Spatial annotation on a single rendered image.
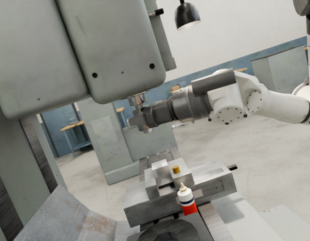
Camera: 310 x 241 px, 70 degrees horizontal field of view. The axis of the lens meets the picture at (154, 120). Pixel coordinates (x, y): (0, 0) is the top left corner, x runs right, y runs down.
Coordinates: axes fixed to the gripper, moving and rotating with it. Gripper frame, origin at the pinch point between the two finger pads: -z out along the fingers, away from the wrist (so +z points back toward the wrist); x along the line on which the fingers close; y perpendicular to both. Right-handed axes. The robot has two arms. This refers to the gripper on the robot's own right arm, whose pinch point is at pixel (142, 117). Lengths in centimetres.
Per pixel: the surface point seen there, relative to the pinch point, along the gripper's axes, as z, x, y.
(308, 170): 64, -187, 125
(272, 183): 29, -169, 125
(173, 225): 14.0, 30.5, 11.8
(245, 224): 18.1, -4.6, 39.8
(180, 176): 3.9, -2.8, 20.7
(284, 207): 30, -28, 52
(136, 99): 1.0, 2.2, -5.4
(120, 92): 1.6, 10.0, -8.5
